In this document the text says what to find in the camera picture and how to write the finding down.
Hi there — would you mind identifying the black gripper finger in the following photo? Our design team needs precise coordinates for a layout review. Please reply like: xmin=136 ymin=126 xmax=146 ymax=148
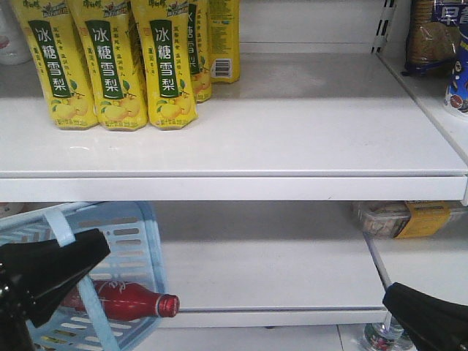
xmin=382 ymin=282 xmax=467 ymax=351

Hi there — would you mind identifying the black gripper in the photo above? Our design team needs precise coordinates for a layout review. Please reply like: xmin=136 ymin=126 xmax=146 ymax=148
xmin=1 ymin=228 xmax=110 ymax=351

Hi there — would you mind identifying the red aluminium coke bottle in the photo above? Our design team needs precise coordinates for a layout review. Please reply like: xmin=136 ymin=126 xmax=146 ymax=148
xmin=58 ymin=279 xmax=181 ymax=322

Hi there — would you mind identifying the light blue plastic basket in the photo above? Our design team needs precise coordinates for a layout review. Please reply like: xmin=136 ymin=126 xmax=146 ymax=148
xmin=0 ymin=200 xmax=170 ymax=351

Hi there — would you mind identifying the clear glass jar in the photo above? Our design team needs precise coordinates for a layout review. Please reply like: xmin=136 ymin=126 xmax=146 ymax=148
xmin=359 ymin=312 xmax=415 ymax=351

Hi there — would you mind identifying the boxed snack yellow label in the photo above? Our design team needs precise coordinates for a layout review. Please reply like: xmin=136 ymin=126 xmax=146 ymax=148
xmin=352 ymin=200 xmax=467 ymax=239

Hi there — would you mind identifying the white shelf unit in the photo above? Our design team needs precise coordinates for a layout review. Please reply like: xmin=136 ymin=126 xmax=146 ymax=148
xmin=1 ymin=1 xmax=467 ymax=350

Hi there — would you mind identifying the white milk drink bottle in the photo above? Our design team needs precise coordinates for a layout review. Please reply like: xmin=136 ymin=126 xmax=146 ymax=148
xmin=1 ymin=1 xmax=31 ymax=65

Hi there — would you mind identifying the blue white paper cup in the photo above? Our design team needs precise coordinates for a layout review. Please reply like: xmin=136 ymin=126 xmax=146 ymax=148
xmin=444 ymin=36 xmax=467 ymax=121

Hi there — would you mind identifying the yellow pear drink bottle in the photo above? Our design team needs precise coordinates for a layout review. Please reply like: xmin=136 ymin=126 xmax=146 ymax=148
xmin=187 ymin=1 xmax=212 ymax=103
xmin=131 ymin=1 xmax=198 ymax=130
xmin=68 ymin=1 xmax=148 ymax=131
xmin=208 ymin=0 xmax=241 ymax=83
xmin=10 ymin=0 xmax=99 ymax=130

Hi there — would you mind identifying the biscuit packet blue label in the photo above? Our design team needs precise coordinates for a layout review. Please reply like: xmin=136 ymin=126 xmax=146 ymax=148
xmin=404 ymin=1 xmax=467 ymax=76

